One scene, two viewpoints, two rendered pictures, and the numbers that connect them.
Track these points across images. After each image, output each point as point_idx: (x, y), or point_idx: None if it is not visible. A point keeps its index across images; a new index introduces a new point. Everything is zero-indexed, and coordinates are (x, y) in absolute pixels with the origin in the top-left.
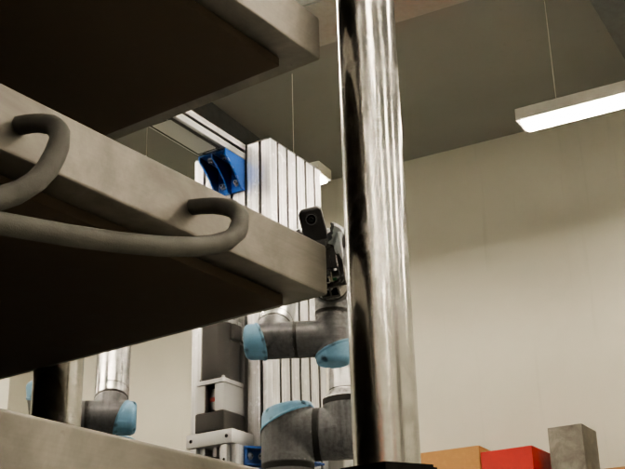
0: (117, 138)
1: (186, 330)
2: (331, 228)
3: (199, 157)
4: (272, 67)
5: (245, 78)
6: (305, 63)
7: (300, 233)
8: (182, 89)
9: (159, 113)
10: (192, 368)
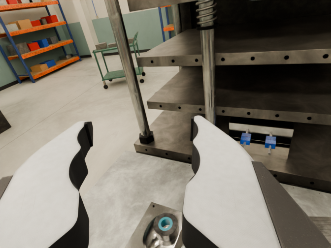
0: (188, 65)
1: (174, 110)
2: (91, 139)
3: None
4: (147, 66)
5: (153, 66)
6: (141, 66)
7: (197, 137)
8: None
9: (173, 66)
10: None
